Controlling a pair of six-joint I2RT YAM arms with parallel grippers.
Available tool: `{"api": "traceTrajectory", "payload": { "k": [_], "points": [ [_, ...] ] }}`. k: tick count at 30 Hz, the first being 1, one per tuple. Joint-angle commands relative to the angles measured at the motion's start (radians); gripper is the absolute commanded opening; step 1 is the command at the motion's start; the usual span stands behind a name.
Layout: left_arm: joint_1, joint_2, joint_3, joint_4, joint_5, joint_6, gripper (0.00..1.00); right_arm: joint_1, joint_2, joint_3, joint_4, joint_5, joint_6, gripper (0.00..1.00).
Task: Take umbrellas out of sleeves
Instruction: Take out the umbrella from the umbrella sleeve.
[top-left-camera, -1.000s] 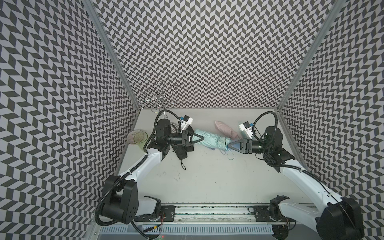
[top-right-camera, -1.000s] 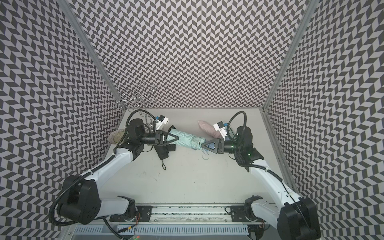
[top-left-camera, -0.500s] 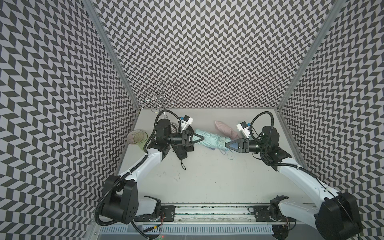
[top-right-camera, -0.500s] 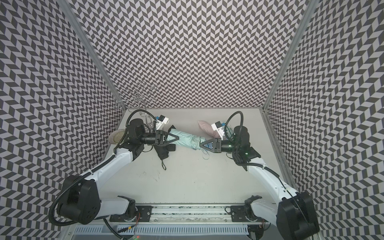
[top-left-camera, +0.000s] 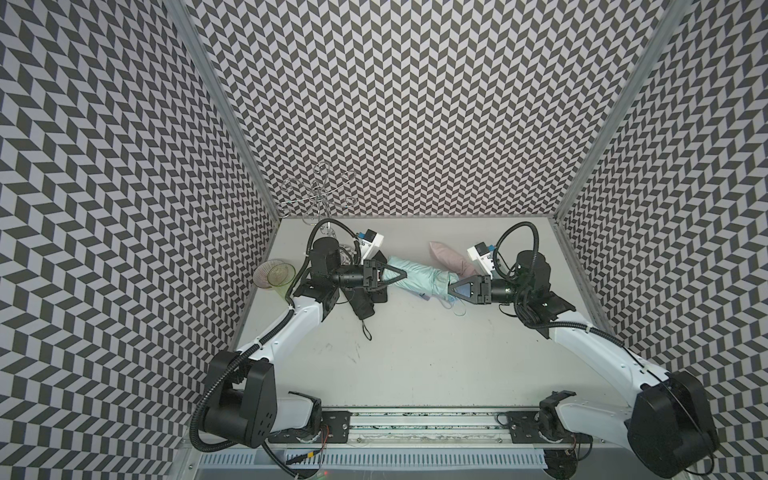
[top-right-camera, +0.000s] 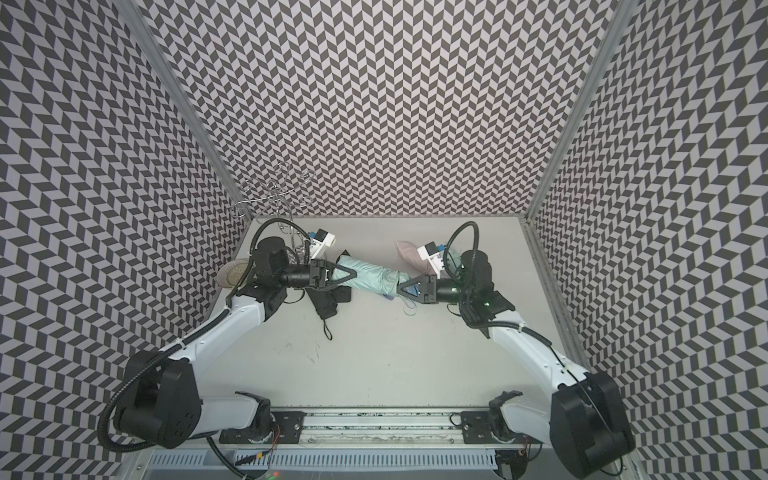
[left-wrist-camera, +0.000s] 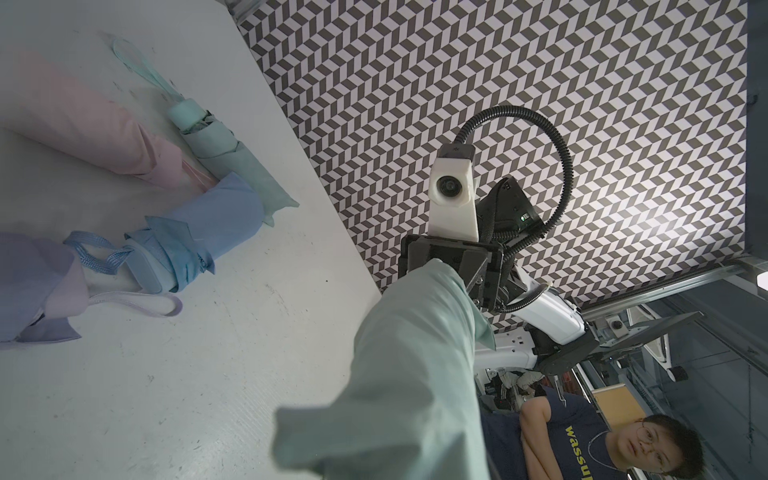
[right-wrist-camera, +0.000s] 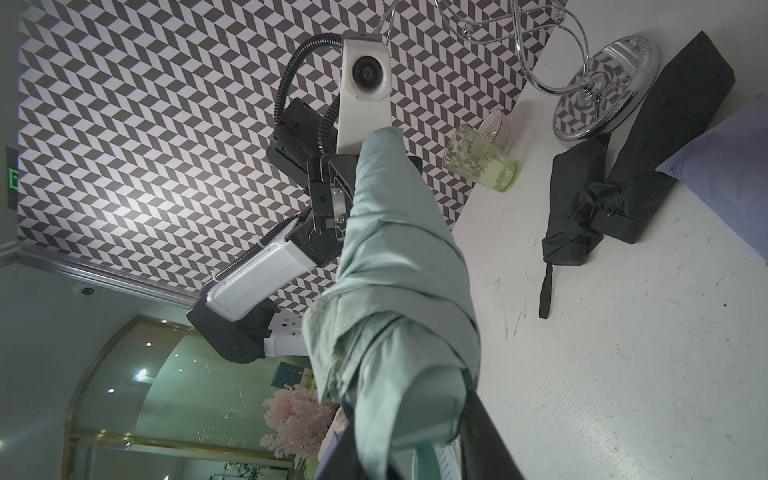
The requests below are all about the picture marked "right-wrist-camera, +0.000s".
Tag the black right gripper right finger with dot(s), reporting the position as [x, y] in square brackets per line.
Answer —
[484, 455]

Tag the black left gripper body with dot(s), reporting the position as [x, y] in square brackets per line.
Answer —
[328, 179]

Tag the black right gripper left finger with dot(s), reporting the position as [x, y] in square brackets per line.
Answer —
[339, 455]

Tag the mint green umbrella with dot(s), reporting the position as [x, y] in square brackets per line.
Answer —
[395, 339]

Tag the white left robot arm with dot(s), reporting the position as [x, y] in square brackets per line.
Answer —
[235, 313]

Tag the pink flower bouquet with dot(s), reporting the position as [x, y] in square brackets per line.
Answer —
[298, 421]

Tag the green glass cup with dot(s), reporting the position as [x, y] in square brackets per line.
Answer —
[474, 158]

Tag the pink ribbed glass bowl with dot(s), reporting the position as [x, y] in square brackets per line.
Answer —
[495, 129]

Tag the purple umbrella in sleeve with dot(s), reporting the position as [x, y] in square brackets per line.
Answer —
[726, 168]

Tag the black umbrella sleeve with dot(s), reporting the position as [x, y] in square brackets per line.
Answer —
[679, 107]

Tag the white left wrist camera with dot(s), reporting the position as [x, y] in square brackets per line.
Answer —
[366, 85]

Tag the chrome wire stand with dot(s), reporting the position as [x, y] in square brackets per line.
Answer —
[491, 48]

